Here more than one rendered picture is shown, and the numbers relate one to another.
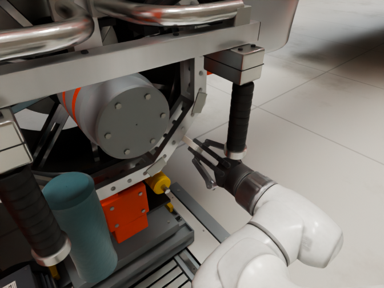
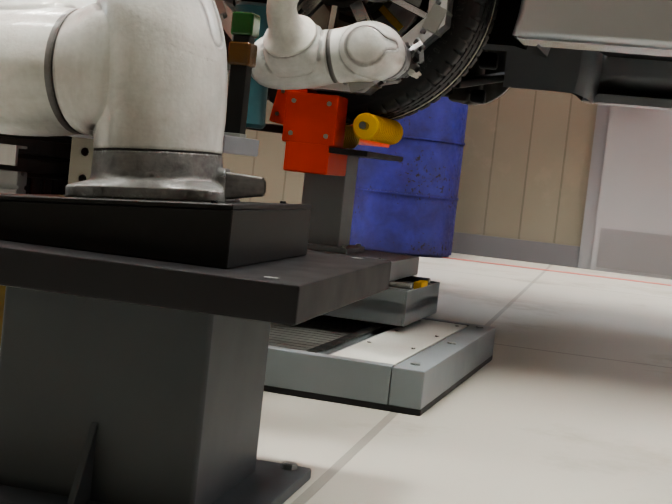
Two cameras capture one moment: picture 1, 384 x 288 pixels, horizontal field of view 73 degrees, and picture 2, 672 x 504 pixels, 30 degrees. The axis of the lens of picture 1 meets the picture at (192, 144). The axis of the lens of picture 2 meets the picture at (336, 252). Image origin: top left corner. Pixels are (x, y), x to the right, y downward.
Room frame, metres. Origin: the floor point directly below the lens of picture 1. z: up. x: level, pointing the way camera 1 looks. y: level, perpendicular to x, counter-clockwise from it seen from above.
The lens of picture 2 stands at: (-1.10, -2.06, 0.42)
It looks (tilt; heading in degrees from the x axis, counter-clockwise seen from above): 4 degrees down; 53
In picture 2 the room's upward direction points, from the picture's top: 6 degrees clockwise
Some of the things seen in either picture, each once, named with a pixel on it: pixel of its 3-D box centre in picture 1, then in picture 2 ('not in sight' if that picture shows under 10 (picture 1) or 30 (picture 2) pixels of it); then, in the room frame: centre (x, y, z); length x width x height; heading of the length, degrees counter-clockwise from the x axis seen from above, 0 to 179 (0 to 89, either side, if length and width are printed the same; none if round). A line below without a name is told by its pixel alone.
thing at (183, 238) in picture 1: (118, 238); (318, 288); (0.62, 0.30, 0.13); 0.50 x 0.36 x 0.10; 128
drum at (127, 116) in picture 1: (109, 100); not in sight; (0.43, 0.15, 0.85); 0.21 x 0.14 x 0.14; 38
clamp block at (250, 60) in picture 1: (232, 58); not in sight; (0.42, -0.07, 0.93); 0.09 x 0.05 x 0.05; 38
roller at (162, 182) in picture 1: (142, 164); (378, 129); (0.63, 0.16, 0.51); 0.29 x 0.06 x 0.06; 38
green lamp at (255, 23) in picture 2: not in sight; (245, 24); (0.02, -0.22, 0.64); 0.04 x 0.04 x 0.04; 38
